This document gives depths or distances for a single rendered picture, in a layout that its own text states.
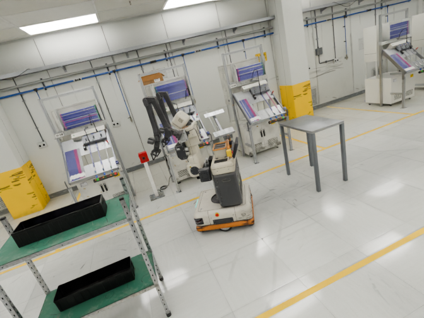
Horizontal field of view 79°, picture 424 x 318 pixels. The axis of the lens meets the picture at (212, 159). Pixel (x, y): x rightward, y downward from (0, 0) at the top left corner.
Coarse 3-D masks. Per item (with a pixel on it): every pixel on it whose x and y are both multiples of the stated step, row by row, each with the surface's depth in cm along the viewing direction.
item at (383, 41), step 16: (368, 32) 557; (384, 32) 536; (400, 32) 538; (368, 48) 568; (384, 48) 559; (400, 48) 539; (416, 48) 539; (400, 64) 521; (416, 64) 524; (368, 80) 594; (384, 80) 559; (400, 80) 553; (368, 96) 607; (384, 96) 571; (400, 96) 565
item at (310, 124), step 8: (296, 120) 352; (304, 120) 342; (312, 120) 333; (320, 120) 325; (328, 120) 317; (336, 120) 309; (280, 128) 357; (296, 128) 320; (304, 128) 310; (312, 128) 302; (320, 128) 296; (312, 136) 294; (344, 136) 308; (312, 144) 299; (344, 144) 311; (312, 152) 304; (344, 152) 315; (312, 160) 386; (344, 160) 318; (288, 168) 376; (344, 168) 322; (344, 176) 325; (320, 184) 316
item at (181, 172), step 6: (204, 150) 445; (174, 156) 430; (204, 156) 448; (174, 162) 433; (180, 162) 436; (186, 162) 440; (174, 168) 435; (180, 168) 439; (186, 168) 443; (180, 174) 442; (186, 174) 446
